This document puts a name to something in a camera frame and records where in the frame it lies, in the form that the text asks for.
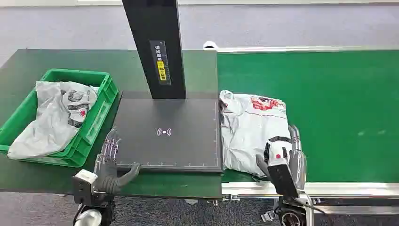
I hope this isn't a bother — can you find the green conveyor belt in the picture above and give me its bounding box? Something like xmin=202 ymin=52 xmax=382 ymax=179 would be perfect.
xmin=216 ymin=49 xmax=399 ymax=184

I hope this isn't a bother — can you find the yellow and black post label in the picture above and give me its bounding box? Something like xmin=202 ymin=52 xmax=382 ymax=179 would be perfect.
xmin=149 ymin=40 xmax=172 ymax=86

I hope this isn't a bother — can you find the black scanner post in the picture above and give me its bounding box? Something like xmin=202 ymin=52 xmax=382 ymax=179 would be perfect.
xmin=121 ymin=0 xmax=187 ymax=100

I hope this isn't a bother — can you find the white and black right wrist camera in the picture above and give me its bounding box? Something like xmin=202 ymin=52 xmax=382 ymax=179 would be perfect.
xmin=263 ymin=136 xmax=299 ymax=198

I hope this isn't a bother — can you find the black scanner base plate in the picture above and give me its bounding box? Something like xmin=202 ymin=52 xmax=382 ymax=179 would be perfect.
xmin=112 ymin=98 xmax=224 ymax=173

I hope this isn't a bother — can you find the white parcel bag red print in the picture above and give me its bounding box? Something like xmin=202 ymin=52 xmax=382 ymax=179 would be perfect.
xmin=218 ymin=90 xmax=292 ymax=178

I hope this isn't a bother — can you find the aluminium conveyor frame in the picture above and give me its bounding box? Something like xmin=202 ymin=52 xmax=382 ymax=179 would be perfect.
xmin=203 ymin=45 xmax=399 ymax=216

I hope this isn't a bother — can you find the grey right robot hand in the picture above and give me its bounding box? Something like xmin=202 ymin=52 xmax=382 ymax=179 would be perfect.
xmin=255 ymin=124 xmax=308 ymax=192

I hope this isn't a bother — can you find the grey plastic parcel bag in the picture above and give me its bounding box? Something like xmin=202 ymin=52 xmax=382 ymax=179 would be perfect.
xmin=7 ymin=81 xmax=99 ymax=160

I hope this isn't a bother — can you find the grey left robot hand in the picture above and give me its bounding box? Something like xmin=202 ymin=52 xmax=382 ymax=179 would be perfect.
xmin=94 ymin=127 xmax=142 ymax=195

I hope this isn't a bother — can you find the green plastic crate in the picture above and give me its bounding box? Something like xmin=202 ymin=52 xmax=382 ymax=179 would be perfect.
xmin=0 ymin=68 xmax=120 ymax=169

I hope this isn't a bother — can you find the dark green table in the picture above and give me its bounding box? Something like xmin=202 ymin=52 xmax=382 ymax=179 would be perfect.
xmin=0 ymin=48 xmax=223 ymax=200

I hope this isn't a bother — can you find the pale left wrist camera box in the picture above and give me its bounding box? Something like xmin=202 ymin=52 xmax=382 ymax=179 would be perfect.
xmin=72 ymin=169 xmax=98 ymax=204

